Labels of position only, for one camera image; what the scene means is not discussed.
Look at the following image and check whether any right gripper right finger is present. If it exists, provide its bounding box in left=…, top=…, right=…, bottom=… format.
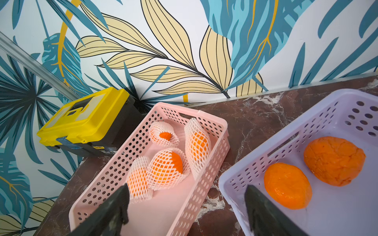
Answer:
left=245, top=185, right=307, bottom=236

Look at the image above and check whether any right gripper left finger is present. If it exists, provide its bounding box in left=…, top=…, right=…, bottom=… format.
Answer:
left=69, top=184, right=130, bottom=236

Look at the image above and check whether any netted orange open end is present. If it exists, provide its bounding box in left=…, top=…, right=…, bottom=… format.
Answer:
left=126, top=156, right=154, bottom=204

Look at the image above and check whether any pink perforated basket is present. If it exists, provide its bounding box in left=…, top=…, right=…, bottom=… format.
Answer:
left=69, top=102, right=230, bottom=236

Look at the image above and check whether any purple perforated basket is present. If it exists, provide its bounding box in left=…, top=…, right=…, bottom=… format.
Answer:
left=219, top=89, right=378, bottom=236

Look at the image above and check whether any yellow black toolbox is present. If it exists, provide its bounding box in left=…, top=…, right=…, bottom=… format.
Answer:
left=37, top=88, right=143, bottom=157

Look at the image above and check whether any left aluminium corner post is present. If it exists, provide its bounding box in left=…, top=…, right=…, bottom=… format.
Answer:
left=1, top=32, right=80, bottom=100

